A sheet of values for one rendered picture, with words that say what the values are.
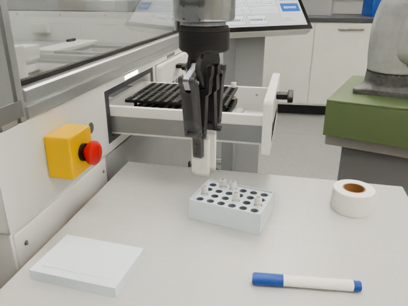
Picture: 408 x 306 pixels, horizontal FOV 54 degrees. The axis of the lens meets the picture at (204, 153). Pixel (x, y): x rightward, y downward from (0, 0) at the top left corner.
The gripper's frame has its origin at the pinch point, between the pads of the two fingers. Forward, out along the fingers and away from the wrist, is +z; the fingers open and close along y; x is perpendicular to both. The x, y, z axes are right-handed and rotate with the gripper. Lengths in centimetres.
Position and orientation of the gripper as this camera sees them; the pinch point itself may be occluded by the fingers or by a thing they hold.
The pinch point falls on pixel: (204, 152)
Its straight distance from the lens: 65.7
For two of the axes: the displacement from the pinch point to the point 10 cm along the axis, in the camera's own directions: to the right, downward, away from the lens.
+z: 0.0, 9.3, 3.8
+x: 9.1, 1.5, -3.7
